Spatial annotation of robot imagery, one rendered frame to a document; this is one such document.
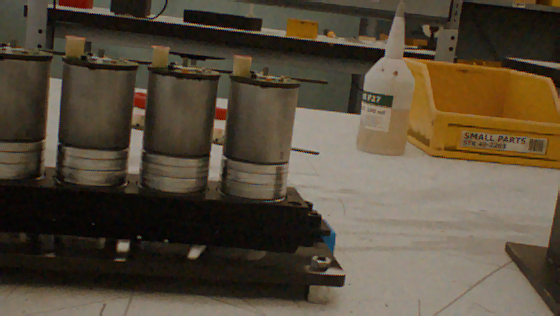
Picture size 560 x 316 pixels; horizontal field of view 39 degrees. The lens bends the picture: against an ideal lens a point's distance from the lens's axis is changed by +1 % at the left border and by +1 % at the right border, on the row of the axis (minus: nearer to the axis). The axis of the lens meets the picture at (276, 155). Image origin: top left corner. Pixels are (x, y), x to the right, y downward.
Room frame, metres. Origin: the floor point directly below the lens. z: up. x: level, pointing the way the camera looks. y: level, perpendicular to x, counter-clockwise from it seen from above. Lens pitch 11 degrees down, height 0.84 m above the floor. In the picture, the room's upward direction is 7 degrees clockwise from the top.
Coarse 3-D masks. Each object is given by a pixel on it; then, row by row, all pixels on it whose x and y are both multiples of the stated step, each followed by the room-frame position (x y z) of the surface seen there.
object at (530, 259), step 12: (552, 228) 0.30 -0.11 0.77; (552, 240) 0.30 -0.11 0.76; (516, 252) 0.30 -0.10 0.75; (528, 252) 0.30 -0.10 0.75; (540, 252) 0.31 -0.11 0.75; (552, 252) 0.29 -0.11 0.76; (516, 264) 0.30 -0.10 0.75; (528, 264) 0.29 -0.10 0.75; (540, 264) 0.29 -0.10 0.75; (552, 264) 0.29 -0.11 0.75; (528, 276) 0.28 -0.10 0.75; (540, 276) 0.27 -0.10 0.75; (552, 276) 0.27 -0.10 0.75; (540, 288) 0.26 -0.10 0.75; (552, 288) 0.26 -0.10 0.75; (552, 300) 0.25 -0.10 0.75
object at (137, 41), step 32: (256, 0) 2.57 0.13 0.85; (64, 32) 2.58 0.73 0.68; (96, 32) 2.58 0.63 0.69; (128, 32) 2.58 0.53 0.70; (160, 32) 2.55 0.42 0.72; (192, 32) 2.55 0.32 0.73; (224, 32) 2.56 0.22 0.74; (256, 32) 2.67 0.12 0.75; (288, 64) 2.60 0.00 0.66; (320, 64) 2.61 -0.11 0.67; (352, 64) 2.61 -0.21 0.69
